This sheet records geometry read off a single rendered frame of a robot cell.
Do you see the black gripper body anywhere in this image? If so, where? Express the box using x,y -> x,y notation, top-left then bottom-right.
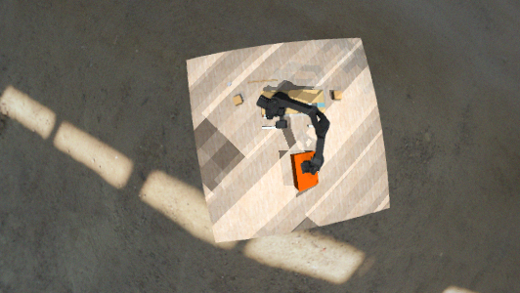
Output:
276,107 -> 287,129

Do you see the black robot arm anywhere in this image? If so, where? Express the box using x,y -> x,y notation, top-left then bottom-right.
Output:
256,92 -> 330,176

